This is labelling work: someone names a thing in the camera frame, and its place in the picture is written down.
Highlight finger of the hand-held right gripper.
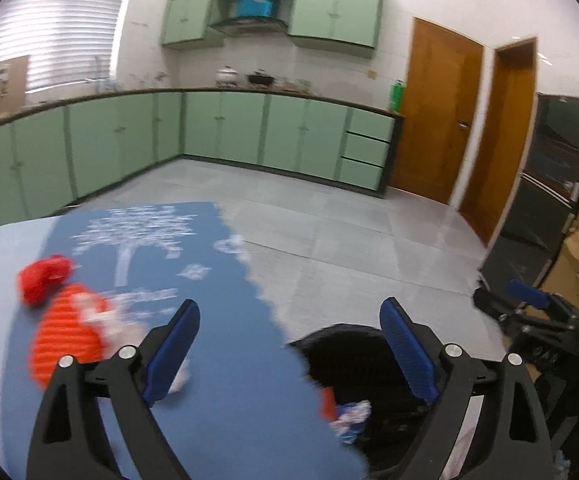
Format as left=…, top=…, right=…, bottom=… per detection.
left=472, top=286, right=523, bottom=323
left=507, top=280, right=551, bottom=312

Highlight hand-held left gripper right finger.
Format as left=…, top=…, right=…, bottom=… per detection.
left=379, top=297, right=554, bottom=480

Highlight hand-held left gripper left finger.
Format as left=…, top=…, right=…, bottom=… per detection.
left=27, top=299, right=201, bottom=480

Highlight black trash bin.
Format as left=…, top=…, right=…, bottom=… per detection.
left=287, top=324, right=475, bottom=477

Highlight blue white milk carton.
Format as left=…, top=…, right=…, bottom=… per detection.
left=329, top=400, right=373, bottom=444

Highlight red printed package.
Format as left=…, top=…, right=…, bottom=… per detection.
left=319, top=386, right=339, bottom=422

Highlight blue tree print table mat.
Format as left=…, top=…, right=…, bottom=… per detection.
left=7, top=201, right=370, bottom=480

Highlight white crumpled paper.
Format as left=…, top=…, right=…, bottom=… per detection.
left=72, top=292, right=146, bottom=347

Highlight orange foam net sleeve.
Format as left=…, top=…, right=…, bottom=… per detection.
left=28, top=284, right=115, bottom=389

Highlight black refrigerator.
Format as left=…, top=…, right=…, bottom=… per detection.
left=479, top=92, right=579, bottom=292

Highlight red plastic bag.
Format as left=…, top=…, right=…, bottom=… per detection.
left=17, top=255, right=73, bottom=307

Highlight green bottle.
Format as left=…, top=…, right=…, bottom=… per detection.
left=388, top=79, right=407, bottom=112

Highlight green base cabinets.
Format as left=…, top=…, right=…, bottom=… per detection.
left=0, top=87, right=404, bottom=247

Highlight white window blind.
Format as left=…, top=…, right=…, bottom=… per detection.
left=0, top=0, right=138, bottom=94

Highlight range hood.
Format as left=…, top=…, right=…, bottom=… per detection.
left=208, top=0, right=290, bottom=37

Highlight wooden door with handle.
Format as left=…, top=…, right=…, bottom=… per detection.
left=389, top=16, right=485, bottom=206

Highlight green wall cabinets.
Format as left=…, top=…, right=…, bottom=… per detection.
left=162, top=0, right=386, bottom=61

